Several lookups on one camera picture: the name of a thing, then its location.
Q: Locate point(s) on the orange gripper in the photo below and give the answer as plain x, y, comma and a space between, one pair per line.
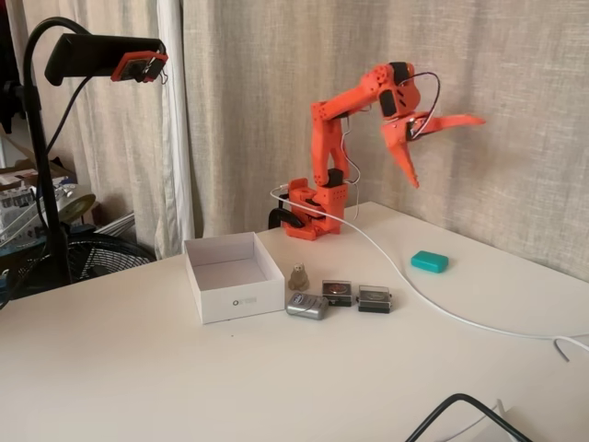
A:
397, 133

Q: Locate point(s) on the green cube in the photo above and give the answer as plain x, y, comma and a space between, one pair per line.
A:
430, 261

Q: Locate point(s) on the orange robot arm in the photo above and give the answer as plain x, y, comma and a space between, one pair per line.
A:
329, 133

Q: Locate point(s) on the white cardboard bin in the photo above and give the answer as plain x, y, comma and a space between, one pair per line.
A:
239, 294

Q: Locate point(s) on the black box with clear lid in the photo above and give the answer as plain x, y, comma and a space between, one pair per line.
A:
375, 298

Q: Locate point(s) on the black table clamp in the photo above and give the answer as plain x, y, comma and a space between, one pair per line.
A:
280, 215

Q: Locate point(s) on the beige curtain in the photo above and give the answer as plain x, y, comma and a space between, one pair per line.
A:
276, 69

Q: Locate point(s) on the black box with brown disc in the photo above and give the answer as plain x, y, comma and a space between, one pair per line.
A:
337, 292

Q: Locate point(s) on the small beige figurine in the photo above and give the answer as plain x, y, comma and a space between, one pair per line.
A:
299, 277

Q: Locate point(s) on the silver metal tin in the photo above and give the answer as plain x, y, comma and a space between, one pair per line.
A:
306, 305

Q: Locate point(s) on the black floor fan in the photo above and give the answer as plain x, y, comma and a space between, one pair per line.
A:
96, 258

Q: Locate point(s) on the black gooseneck stand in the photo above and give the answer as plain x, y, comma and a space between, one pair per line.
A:
46, 175

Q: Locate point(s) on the cardboard boxes with clutter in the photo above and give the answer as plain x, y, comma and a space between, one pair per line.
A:
27, 189

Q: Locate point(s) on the orange camera module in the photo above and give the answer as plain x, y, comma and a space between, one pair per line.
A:
138, 68

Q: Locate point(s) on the black camera holder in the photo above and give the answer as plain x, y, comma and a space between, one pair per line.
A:
92, 53

